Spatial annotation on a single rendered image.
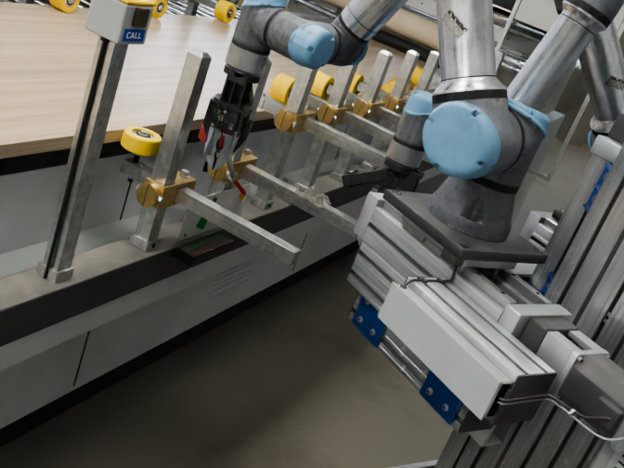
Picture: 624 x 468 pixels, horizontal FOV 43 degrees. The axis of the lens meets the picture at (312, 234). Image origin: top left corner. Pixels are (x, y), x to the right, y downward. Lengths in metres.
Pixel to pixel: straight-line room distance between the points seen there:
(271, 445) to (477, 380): 1.34
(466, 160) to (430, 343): 0.28
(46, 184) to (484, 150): 0.91
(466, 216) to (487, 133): 0.22
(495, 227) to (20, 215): 0.93
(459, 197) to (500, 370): 0.33
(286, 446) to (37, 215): 1.11
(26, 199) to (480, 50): 0.94
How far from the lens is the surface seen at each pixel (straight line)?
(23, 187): 1.68
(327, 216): 1.78
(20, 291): 1.46
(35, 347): 1.61
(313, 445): 2.52
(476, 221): 1.39
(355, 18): 1.52
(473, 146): 1.22
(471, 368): 1.20
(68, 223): 1.45
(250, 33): 1.50
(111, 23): 1.32
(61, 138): 1.59
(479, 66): 1.26
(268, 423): 2.53
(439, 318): 1.26
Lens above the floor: 1.44
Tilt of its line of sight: 21 degrees down
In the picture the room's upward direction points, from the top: 21 degrees clockwise
